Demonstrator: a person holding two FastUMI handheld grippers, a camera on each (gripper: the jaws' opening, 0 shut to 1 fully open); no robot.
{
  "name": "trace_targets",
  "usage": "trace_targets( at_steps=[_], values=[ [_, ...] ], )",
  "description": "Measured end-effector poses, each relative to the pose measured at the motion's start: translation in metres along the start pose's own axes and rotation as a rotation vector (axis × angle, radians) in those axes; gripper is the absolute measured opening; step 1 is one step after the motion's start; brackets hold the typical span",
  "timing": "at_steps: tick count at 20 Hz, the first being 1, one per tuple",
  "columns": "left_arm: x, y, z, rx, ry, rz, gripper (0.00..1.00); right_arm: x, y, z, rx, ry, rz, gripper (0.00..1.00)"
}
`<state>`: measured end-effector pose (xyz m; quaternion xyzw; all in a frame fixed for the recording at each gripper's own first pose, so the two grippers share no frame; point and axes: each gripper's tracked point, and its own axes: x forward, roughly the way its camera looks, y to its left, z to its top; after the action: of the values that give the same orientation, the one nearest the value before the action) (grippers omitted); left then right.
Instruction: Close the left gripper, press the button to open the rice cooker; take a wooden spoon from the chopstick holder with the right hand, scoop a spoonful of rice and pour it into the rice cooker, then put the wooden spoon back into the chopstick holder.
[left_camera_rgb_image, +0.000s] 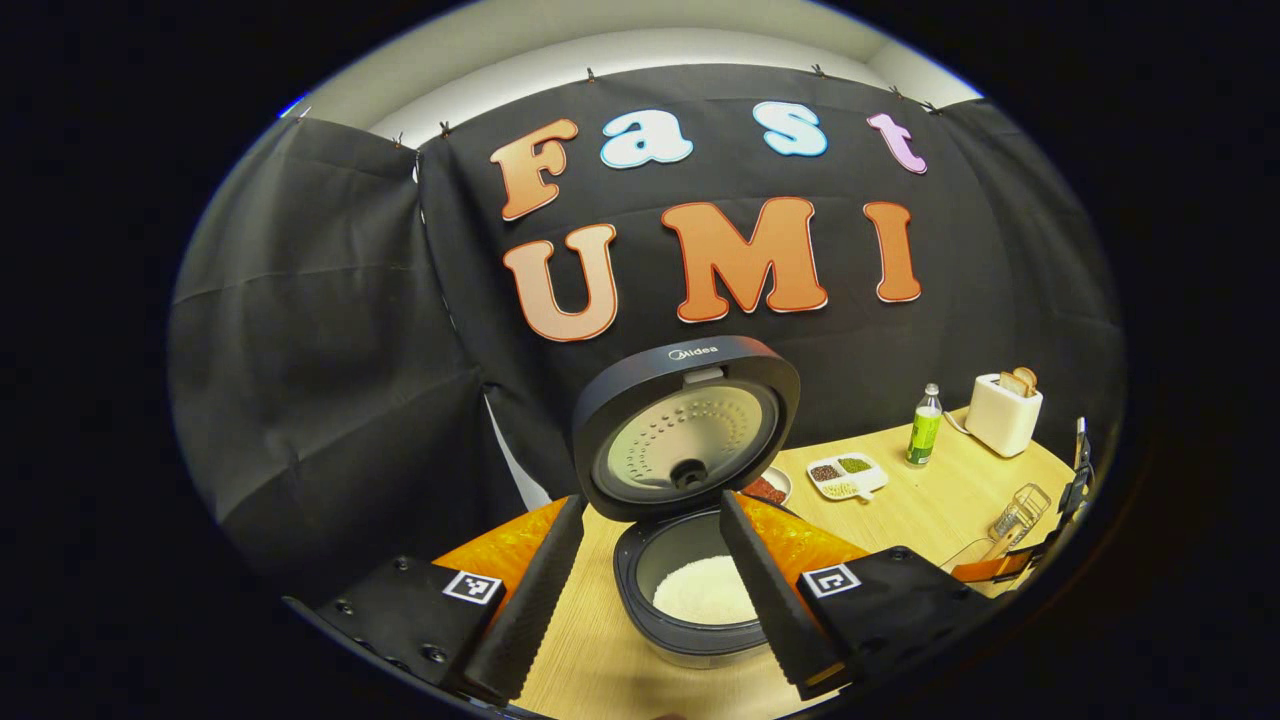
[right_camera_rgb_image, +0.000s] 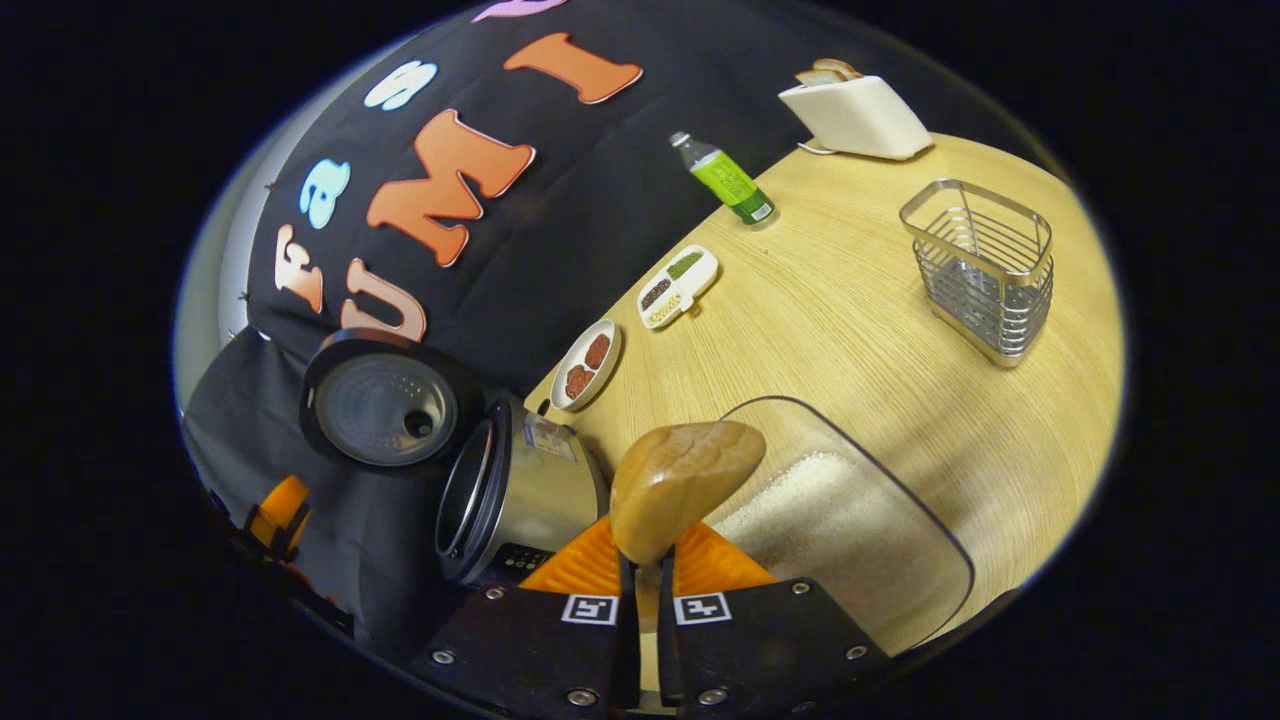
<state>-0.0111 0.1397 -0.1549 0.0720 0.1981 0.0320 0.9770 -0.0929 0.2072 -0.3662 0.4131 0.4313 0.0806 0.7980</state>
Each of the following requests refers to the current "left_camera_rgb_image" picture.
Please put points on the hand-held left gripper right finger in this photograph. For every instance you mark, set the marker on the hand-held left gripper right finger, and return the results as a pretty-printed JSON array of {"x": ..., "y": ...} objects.
[{"x": 775, "y": 610}]

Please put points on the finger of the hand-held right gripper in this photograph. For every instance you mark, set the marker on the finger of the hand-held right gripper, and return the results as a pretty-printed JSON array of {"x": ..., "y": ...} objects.
[{"x": 990, "y": 571}]

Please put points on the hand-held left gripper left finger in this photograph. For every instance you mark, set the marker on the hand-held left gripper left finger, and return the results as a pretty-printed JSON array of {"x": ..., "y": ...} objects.
[{"x": 535, "y": 610}]

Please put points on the clear chopstick holder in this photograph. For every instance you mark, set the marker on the clear chopstick holder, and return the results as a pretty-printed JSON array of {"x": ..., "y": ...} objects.
[{"x": 1020, "y": 515}]

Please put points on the white rice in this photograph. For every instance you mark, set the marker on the white rice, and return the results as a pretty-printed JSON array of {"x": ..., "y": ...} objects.
[{"x": 700, "y": 592}]

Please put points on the dark grey rice cooker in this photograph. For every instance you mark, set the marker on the dark grey rice cooker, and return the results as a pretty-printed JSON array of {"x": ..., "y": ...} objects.
[{"x": 690, "y": 370}]

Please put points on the white toaster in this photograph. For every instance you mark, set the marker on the white toaster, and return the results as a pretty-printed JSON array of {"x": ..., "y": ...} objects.
[{"x": 1000, "y": 425}]

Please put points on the toast bread slice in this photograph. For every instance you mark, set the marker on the toast bread slice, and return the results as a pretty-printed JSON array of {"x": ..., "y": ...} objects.
[
  {"x": 1014, "y": 385},
  {"x": 1028, "y": 377}
]

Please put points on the round white plate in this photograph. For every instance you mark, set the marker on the round white plate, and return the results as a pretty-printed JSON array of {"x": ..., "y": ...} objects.
[{"x": 768, "y": 488}]

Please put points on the divided white bean dish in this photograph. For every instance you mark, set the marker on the divided white bean dish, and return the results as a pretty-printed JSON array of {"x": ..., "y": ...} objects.
[{"x": 845, "y": 477}]

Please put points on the green drink bottle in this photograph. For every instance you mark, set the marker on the green drink bottle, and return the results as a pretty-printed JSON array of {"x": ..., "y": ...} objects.
[{"x": 922, "y": 435}]

